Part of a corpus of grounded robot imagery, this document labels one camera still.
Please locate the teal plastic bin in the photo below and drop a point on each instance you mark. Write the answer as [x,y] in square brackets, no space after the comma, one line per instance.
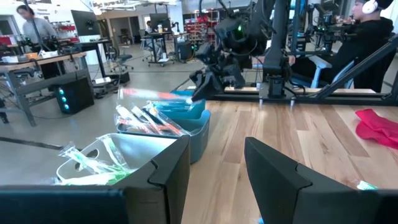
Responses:
[192,113]

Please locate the wooden top workbench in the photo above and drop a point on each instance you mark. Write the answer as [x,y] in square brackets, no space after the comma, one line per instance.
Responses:
[31,62]

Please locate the black wheeled cart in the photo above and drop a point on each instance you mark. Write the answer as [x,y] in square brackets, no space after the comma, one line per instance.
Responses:
[160,46]

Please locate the red cloth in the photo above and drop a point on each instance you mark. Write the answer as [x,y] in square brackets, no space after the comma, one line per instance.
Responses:
[379,127]

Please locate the blue toothbrush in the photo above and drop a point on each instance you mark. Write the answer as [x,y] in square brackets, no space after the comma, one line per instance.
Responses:
[261,221]
[174,105]

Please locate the dark grey plastic bin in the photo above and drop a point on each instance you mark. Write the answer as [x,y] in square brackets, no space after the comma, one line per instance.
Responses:
[200,137]

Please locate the white headphones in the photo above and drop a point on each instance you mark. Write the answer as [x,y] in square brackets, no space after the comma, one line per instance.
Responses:
[369,6]

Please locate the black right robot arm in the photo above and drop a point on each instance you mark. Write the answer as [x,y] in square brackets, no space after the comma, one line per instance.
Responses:
[276,46]

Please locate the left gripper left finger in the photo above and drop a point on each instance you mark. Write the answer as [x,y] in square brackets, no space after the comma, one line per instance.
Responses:
[161,193]

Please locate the black computer tower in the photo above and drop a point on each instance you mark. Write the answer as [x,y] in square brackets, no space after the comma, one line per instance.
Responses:
[74,95]

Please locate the black monitor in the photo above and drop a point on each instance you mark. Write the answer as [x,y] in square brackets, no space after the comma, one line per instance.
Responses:
[160,21]
[85,22]

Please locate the pile of packaged toothbrushes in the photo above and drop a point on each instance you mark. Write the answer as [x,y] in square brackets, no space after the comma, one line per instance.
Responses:
[342,96]

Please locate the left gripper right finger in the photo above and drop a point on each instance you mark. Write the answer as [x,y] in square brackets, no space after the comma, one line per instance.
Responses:
[280,196]

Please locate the light grey plastic bin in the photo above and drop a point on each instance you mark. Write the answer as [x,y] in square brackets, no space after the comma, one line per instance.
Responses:
[146,149]

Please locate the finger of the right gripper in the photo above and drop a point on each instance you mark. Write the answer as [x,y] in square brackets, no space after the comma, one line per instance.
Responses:
[234,77]
[208,85]

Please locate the office chair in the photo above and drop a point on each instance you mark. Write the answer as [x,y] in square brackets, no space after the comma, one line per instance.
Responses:
[122,59]

